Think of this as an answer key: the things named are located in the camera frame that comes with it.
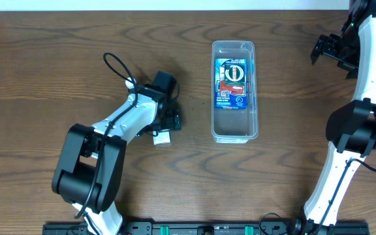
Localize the white and green medicine box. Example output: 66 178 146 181
153 131 171 146

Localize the blue Kool Fever box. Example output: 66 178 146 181
213 58 249 110

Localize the red and green medicine box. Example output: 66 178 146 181
218 63 247 96

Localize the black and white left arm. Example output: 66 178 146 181
42 71 181 234

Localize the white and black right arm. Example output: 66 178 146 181
288 0 376 234

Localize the clear plastic container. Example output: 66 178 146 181
211 40 259 144

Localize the dark bottle with white cap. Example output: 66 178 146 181
125 77 136 89

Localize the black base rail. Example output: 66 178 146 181
42 220 370 235

